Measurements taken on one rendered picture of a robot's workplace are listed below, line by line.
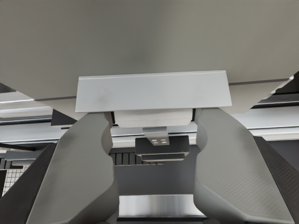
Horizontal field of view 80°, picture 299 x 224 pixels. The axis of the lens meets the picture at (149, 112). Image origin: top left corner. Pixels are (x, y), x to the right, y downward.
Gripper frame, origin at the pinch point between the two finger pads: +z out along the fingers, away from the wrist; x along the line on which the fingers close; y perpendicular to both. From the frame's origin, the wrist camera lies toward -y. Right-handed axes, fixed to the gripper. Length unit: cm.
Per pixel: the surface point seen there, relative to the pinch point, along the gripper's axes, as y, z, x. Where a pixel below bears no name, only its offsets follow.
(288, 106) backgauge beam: 17.5, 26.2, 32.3
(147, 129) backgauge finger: 9.6, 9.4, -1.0
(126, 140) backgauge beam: 24.7, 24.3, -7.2
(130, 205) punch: 12.8, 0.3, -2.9
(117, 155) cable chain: 36.8, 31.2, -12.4
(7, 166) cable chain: 41, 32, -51
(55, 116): 5.9, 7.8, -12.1
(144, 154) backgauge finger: 22.8, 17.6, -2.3
